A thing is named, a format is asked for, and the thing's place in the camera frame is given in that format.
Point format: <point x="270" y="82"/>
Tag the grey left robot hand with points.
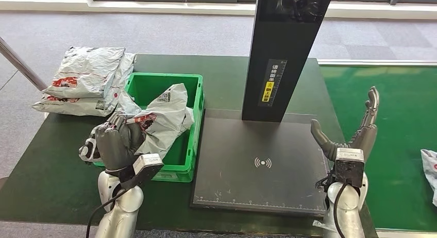
<point x="116" y="147"/>

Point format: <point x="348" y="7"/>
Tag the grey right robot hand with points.
<point x="365" y="137"/>

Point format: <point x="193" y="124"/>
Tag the white parcel bag black print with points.
<point x="167" y="117"/>

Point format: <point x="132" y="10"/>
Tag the white parcel bag red logo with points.
<point x="431" y="171"/>

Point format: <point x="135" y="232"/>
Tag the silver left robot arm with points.
<point x="119" y="209"/>

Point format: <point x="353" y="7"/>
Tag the green conveyor belt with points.
<point x="396" y="110"/>

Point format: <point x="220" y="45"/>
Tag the white parcel bag barcode label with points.
<point x="75" y="106"/>

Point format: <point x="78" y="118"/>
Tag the white parcel bag red print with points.
<point x="87" y="69"/>

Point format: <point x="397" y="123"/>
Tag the green plastic crate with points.
<point x="177" y="154"/>

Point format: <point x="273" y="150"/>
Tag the yellow and black column label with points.
<point x="268" y="92"/>

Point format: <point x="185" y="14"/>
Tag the black scanner column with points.
<point x="286" y="42"/>

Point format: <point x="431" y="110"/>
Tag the black scanner platform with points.
<point x="239" y="168"/>

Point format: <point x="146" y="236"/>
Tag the grey metal pole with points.
<point x="20" y="64"/>

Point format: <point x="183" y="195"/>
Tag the white window sill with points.
<point x="136" y="7"/>

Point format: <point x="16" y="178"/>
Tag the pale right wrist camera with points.
<point x="350" y="166"/>

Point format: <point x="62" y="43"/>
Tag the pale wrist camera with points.
<point x="350" y="166"/>
<point x="146" y="164"/>

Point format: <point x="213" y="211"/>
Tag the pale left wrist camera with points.
<point x="146" y="164"/>

